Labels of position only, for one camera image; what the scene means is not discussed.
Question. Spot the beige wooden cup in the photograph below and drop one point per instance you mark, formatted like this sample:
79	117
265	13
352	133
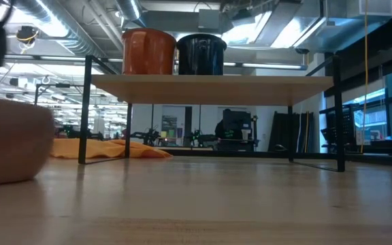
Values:
12	139

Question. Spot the orange ceramic mug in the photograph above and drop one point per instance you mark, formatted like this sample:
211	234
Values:
148	52

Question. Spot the black ceramic mug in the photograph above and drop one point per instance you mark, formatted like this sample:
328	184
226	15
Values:
201	56

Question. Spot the black background robot arm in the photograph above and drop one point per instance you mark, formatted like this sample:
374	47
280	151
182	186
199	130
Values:
201	137
148	136

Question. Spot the orange cloth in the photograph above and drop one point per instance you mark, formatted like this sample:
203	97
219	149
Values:
66	148

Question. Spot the person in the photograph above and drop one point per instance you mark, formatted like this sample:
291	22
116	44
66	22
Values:
221	129

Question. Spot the black leaning panels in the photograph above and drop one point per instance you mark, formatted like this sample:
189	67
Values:
284	131

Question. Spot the black pegboard rack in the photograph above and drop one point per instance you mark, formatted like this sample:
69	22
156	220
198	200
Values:
339	126

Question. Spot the wooden shelf with black frame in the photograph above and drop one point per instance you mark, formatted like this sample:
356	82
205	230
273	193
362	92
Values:
209	89

